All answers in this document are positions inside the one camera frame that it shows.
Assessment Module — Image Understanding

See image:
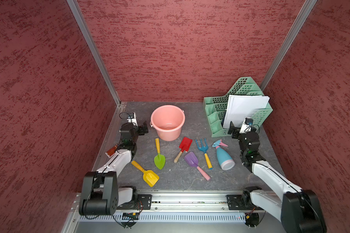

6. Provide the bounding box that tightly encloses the pink plastic bucket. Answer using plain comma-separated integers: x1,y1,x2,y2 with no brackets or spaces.
150,105,185,141

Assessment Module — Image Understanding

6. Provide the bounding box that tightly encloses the red shovel wooden handle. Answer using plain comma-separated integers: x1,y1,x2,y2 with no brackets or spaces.
174,137,193,163

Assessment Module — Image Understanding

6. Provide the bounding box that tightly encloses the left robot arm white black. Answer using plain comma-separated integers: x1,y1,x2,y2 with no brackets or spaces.
79,121,148,216

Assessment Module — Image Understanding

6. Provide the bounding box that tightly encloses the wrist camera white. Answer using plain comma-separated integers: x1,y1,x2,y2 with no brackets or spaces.
127,115,138,126
240,118,254,134

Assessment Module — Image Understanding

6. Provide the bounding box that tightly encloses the white paper stack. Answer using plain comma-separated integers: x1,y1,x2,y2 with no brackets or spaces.
223,95,270,129

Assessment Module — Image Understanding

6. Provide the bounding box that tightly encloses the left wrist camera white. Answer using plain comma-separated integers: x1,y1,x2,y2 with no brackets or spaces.
127,115,138,126

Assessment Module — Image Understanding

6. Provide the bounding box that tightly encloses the green mesh file organizer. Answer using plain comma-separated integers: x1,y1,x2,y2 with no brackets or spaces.
203,76,274,138

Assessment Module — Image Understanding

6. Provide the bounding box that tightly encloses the yellow plastic scoop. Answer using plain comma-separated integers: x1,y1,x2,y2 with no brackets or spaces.
131,161,159,187

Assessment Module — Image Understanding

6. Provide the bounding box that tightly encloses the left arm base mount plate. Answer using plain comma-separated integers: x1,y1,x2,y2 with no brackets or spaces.
125,194,153,210

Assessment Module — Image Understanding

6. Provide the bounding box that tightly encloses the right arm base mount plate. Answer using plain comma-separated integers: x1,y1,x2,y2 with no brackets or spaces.
226,194,254,211

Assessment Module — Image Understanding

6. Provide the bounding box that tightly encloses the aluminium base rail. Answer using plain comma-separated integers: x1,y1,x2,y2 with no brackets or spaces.
62,189,264,233

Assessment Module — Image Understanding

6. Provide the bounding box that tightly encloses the aluminium corner post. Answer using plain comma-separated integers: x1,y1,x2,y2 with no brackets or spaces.
67,0,121,106
260,0,317,91

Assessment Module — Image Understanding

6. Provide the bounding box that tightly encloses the blue fork rake yellow handle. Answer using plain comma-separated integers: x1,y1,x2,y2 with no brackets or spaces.
195,138,213,170

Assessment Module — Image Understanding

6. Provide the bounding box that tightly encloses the purple shovel pink handle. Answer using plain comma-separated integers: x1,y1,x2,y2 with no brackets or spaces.
184,151,211,181

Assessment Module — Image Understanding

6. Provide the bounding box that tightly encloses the right aluminium corner post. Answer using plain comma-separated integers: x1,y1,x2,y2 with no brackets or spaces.
260,0,317,91

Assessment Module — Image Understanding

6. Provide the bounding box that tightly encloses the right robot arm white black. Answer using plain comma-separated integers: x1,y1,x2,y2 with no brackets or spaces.
228,118,327,233

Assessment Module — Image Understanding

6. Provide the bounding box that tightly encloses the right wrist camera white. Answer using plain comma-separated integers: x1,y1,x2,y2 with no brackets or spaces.
240,118,254,134

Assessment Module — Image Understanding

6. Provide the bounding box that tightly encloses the left aluminium corner post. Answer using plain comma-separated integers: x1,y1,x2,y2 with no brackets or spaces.
67,0,121,106

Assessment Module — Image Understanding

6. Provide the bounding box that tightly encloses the green trowel yellow handle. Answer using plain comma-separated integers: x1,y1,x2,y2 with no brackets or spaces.
154,138,166,170

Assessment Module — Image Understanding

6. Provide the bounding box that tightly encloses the teal pink spray bottle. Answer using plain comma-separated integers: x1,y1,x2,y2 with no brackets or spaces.
213,139,235,170

